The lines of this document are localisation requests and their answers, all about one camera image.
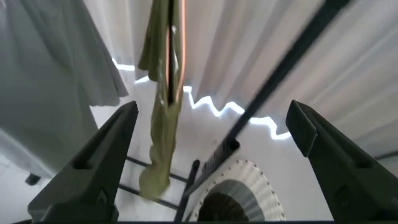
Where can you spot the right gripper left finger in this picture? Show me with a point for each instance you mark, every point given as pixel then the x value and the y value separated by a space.
pixel 87 186

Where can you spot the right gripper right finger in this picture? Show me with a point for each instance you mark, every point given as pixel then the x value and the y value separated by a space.
pixel 357 186

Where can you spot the green garment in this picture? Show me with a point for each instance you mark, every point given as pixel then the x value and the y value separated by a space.
pixel 161 140

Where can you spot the pink clothes hanger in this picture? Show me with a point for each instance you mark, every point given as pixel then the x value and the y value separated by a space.
pixel 183 46

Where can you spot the black clothes rack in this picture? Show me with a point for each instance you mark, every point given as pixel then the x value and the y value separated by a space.
pixel 280 74

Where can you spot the white laundry basket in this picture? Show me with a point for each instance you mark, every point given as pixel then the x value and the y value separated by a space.
pixel 248 174

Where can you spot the pale grey shorts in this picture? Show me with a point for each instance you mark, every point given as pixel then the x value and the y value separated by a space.
pixel 46 77

